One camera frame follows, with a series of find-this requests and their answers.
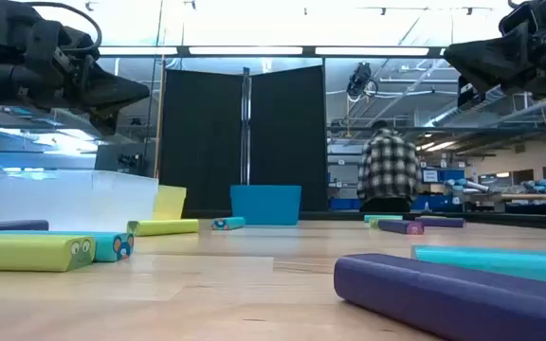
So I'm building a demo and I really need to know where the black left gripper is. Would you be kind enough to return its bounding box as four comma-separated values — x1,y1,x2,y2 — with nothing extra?
28,19,151,135

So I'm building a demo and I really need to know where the teal rectangular block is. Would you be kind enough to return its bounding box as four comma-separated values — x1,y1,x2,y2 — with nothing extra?
363,214,404,224
0,229,136,263
410,244,546,288
211,216,246,231

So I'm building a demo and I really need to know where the tan wooden pole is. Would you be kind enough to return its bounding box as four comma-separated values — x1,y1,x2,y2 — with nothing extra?
153,54,167,180

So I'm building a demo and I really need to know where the black folding screen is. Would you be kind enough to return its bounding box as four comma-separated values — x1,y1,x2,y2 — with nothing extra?
160,64,329,213

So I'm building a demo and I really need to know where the clear plastic bin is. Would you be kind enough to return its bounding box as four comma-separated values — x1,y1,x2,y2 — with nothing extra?
0,169,159,232

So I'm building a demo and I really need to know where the yellow plastic bin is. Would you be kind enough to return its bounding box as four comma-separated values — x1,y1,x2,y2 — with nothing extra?
152,184,188,223

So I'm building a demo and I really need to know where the black ceiling-hung device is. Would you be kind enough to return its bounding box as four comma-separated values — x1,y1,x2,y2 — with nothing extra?
346,61,379,101

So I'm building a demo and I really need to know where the person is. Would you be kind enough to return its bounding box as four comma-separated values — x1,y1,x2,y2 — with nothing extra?
356,119,424,213

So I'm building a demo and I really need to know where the wooden workbench with robots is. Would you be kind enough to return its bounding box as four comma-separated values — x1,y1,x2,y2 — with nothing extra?
462,190,546,217

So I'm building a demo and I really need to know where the long ceiling light strip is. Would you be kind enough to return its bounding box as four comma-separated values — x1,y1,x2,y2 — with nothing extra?
97,45,447,58

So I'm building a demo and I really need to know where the blue plastic bin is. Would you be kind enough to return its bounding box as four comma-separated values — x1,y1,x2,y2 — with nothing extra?
229,184,302,226

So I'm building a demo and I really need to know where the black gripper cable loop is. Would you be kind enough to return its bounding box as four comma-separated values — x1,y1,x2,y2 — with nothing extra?
24,1,103,54

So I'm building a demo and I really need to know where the black aluminium table frame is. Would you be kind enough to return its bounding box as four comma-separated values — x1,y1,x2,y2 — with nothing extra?
181,207,546,232

